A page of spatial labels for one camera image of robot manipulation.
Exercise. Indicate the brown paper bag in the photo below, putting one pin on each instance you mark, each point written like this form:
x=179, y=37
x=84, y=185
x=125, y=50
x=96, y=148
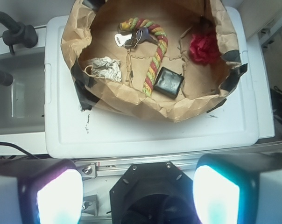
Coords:
x=89, y=33

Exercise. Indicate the black box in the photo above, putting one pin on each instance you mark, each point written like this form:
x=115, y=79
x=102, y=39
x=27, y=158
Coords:
x=168, y=83

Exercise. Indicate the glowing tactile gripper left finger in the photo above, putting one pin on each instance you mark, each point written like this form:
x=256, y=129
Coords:
x=40, y=191

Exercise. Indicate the grey plastic tub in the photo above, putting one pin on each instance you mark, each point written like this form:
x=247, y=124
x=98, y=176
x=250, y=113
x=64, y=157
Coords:
x=22, y=103

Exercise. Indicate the black octagonal mount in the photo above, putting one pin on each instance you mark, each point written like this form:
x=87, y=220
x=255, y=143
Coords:
x=153, y=195

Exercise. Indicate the bunch of keys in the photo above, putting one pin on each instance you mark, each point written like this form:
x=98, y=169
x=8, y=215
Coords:
x=129, y=40

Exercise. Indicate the red fabric flower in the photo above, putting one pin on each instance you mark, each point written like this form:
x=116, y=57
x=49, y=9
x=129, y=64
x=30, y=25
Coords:
x=204, y=48

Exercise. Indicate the crumpled silver foil pouch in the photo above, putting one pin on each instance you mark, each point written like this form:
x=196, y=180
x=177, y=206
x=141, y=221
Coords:
x=104, y=68

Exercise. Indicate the white plastic bin lid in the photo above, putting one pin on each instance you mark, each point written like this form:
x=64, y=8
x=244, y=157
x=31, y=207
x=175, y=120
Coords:
x=96, y=133

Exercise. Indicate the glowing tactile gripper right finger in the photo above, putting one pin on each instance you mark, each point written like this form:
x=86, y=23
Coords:
x=238, y=188

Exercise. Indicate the aluminium extrusion rail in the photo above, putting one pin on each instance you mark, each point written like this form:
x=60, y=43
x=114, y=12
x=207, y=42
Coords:
x=92, y=168

